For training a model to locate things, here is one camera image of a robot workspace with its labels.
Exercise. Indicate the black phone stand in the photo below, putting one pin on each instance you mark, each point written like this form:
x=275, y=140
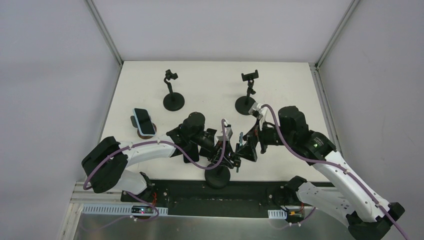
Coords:
x=244, y=103
x=219, y=176
x=173, y=101

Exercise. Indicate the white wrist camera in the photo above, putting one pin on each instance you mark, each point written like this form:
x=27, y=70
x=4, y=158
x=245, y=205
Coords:
x=226, y=133
x=259, y=111

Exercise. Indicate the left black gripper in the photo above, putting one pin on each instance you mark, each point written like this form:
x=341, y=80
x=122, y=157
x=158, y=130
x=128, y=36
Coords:
x=218, y=153

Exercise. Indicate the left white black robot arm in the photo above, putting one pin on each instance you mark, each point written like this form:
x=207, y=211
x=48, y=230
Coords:
x=106, y=165

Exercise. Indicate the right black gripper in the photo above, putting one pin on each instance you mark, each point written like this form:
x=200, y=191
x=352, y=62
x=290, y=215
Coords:
x=251, y=145

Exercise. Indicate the right white cable duct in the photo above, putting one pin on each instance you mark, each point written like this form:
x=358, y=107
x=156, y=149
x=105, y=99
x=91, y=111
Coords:
x=277, y=214

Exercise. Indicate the left white cable duct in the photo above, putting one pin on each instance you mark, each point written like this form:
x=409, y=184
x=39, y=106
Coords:
x=123, y=209

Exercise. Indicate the blue-cased phone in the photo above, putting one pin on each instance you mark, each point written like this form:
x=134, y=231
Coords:
x=240, y=141

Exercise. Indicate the round wooden phone stand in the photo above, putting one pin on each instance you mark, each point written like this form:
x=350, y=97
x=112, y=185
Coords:
x=146, y=130

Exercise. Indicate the white cable duct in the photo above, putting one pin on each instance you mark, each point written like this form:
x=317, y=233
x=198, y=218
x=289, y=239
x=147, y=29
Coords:
x=277, y=214
x=123, y=209

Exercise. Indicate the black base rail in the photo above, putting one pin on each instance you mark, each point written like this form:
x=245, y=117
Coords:
x=239, y=199

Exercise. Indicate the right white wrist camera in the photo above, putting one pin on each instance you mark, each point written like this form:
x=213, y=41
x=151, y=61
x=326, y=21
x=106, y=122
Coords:
x=259, y=111

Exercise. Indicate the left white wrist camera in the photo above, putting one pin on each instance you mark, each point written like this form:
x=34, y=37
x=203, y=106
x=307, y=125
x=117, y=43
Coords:
x=226, y=133

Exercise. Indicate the black phone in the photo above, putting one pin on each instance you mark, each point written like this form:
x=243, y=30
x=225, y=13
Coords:
x=193, y=152

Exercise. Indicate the light blue phone on wooden stand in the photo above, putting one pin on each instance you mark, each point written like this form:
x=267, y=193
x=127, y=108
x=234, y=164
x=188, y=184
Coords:
x=141, y=114

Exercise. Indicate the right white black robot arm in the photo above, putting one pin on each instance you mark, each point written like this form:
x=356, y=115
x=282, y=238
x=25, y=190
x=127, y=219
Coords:
x=366, y=214

